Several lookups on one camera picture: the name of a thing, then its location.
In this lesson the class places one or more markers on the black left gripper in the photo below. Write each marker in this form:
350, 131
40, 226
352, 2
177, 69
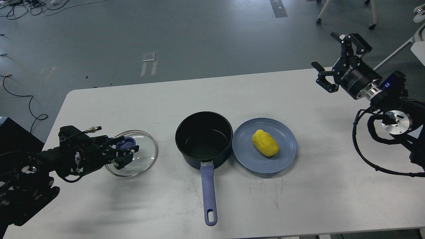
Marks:
81, 155

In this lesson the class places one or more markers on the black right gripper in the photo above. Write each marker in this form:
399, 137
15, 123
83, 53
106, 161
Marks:
350, 72

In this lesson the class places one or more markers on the glass pot lid blue knob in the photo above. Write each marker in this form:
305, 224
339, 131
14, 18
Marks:
141, 160

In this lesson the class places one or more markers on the yellow potato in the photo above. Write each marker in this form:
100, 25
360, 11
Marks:
264, 143

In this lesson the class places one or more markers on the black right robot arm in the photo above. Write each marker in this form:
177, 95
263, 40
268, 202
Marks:
395, 118

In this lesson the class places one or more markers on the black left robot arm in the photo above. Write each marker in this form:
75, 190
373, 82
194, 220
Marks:
26, 184

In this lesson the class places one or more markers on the white furniture at right edge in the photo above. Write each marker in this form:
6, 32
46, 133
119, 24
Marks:
416, 42

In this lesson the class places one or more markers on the dark blue saucepan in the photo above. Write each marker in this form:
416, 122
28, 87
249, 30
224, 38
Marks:
205, 141

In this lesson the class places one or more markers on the black box at left edge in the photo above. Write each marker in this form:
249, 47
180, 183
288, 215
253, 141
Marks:
14, 137

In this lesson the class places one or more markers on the blue round plate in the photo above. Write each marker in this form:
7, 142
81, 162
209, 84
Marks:
251, 158

